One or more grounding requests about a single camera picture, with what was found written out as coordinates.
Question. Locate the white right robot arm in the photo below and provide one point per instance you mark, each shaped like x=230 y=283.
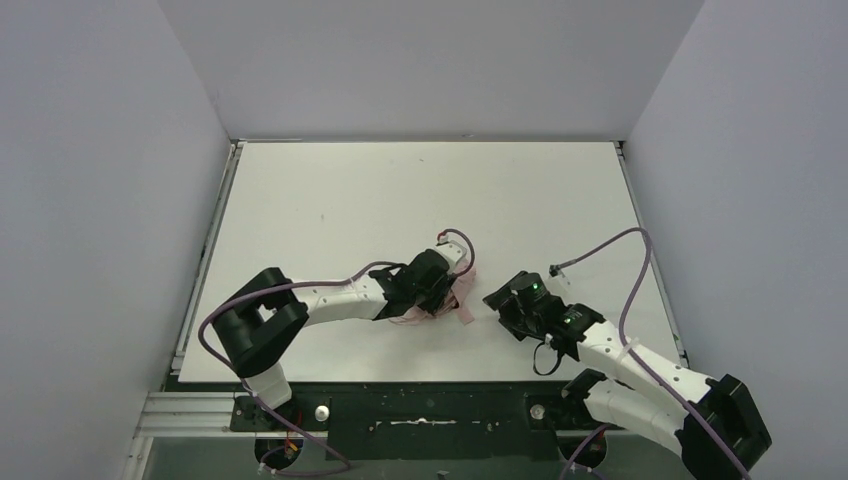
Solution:
x=712 y=425

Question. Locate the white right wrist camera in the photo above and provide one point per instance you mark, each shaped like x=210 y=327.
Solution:
x=558 y=278

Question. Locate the pink folding umbrella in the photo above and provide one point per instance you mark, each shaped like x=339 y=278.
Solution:
x=453 y=304

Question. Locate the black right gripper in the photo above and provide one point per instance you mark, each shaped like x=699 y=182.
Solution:
x=506 y=304

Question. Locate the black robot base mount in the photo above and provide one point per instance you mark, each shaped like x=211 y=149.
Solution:
x=424 y=421

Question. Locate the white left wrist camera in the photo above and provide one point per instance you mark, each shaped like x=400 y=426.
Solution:
x=456 y=255

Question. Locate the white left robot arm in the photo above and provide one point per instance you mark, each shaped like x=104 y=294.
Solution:
x=258 y=323

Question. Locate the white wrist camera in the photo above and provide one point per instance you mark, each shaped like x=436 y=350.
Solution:
x=558 y=278
x=456 y=255

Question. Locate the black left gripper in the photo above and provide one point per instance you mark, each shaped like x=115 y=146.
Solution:
x=441 y=291

